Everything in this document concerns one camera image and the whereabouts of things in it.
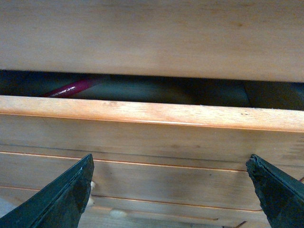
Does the pink marker with white cap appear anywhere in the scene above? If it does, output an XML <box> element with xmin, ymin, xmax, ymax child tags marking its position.
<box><xmin>41</xmin><ymin>78</ymin><xmax>102</xmax><ymax>98</ymax></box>

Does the round wooden drawer knob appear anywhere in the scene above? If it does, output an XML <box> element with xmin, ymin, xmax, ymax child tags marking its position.
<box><xmin>87</xmin><ymin>181</ymin><xmax>128</xmax><ymax>220</ymax></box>

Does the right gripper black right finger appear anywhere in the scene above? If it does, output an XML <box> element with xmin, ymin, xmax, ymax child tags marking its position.
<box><xmin>246</xmin><ymin>154</ymin><xmax>304</xmax><ymax>228</ymax></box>

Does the wooden nightstand cabinet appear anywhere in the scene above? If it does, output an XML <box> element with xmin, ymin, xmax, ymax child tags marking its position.
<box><xmin>0</xmin><ymin>0</ymin><xmax>304</xmax><ymax>111</ymax></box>

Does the wooden top drawer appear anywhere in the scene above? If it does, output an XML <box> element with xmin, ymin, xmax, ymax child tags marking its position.
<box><xmin>0</xmin><ymin>71</ymin><xmax>304</xmax><ymax>228</ymax></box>

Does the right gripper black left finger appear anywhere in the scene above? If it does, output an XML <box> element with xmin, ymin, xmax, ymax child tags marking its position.
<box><xmin>0</xmin><ymin>154</ymin><xmax>94</xmax><ymax>228</ymax></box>

